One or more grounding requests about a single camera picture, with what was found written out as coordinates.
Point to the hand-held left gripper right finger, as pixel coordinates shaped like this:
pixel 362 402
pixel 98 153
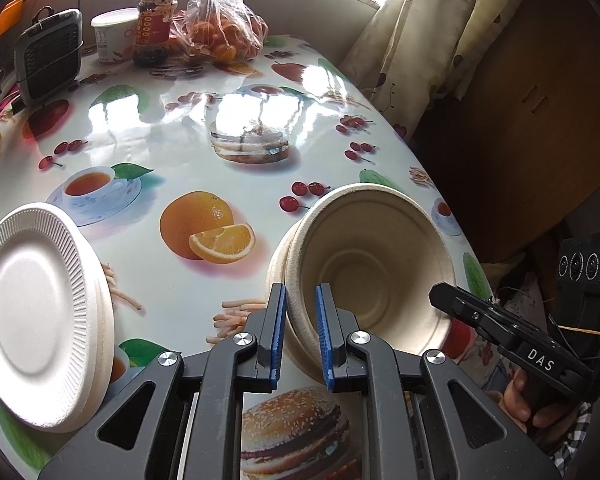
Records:
pixel 324 340

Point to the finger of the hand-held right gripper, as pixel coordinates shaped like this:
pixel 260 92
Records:
pixel 460 305

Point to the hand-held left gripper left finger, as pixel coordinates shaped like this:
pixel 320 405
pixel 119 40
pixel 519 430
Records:
pixel 278 340

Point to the large beige paper bowl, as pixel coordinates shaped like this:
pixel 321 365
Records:
pixel 273 272
pixel 286 255

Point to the small beige paper bowl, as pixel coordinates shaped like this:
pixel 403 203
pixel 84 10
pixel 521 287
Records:
pixel 375 260

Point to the large white foam plate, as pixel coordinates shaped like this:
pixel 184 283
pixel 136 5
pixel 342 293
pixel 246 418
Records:
pixel 108 360

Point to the stack of white paper plates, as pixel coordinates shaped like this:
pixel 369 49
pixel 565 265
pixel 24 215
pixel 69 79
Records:
pixel 30 320

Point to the person's right forearm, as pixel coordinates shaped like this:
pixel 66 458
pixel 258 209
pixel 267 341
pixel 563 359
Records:
pixel 570 440

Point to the person's right hand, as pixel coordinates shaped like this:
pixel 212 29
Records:
pixel 510 395

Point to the wooden cabinet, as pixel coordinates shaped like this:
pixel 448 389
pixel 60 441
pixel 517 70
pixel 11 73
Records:
pixel 530 125

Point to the fruit printed tablecloth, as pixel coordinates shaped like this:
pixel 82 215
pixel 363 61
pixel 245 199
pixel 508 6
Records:
pixel 180 120

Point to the floral curtain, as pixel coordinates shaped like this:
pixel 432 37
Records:
pixel 430 35

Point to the clear bag of oranges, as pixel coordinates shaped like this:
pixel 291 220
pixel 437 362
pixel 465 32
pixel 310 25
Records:
pixel 225 30

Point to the red lidded glass jar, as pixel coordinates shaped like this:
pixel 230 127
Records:
pixel 155 30

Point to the white plastic tub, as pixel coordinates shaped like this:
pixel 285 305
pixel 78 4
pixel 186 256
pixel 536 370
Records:
pixel 112 35

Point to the grey portable fan heater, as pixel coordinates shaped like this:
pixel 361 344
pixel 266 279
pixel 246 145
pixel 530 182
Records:
pixel 47 60

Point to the orange box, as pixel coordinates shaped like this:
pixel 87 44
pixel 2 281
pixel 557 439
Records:
pixel 10 15

